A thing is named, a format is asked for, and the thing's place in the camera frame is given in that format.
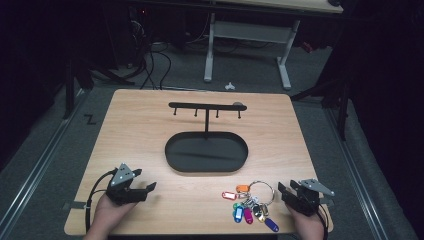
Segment person's left hand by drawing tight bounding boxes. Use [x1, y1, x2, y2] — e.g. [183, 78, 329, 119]
[87, 193, 137, 235]

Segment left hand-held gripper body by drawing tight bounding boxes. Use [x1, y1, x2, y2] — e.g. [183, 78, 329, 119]
[105, 163, 148, 206]

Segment black metal stand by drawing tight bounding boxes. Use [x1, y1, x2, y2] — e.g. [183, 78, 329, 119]
[61, 58, 136, 120]
[290, 74, 352, 142]

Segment black key rack with tray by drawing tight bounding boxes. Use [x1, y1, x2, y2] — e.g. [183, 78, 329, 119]
[164, 101, 250, 174]

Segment white desk with metal legs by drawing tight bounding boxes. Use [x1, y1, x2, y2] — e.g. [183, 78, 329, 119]
[203, 0, 345, 91]

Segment hand-held gripper cable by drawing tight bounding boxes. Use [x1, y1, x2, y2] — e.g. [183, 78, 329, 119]
[315, 203, 330, 240]
[84, 168, 118, 233]

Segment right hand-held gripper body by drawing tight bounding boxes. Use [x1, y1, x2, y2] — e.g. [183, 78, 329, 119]
[283, 178, 336, 217]

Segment person's right hand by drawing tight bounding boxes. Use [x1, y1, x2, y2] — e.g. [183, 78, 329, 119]
[286, 204, 325, 240]

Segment key ring with coloured tags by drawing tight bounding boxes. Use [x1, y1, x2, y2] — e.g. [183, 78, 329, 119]
[221, 179, 281, 234]

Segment right hand-held gripper cable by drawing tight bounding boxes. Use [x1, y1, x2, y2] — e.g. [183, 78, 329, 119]
[315, 203, 330, 240]

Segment metal floor rail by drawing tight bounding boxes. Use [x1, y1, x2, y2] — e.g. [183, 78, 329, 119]
[324, 108, 390, 240]
[0, 88, 88, 234]

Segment black floor cables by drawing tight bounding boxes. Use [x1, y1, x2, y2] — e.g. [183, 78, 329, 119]
[128, 19, 173, 91]

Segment left hand-held gripper cable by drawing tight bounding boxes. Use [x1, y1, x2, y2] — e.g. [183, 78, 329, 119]
[84, 168, 118, 233]

